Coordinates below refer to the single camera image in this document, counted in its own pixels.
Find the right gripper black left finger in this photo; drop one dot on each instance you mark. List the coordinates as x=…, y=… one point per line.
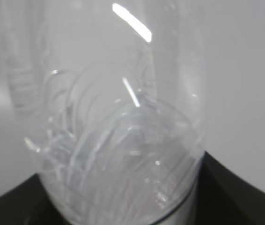
x=29, y=204

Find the clear water bottle red label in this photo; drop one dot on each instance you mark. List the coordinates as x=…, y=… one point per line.
x=110, y=94

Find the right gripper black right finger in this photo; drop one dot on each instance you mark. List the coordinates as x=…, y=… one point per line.
x=216, y=196

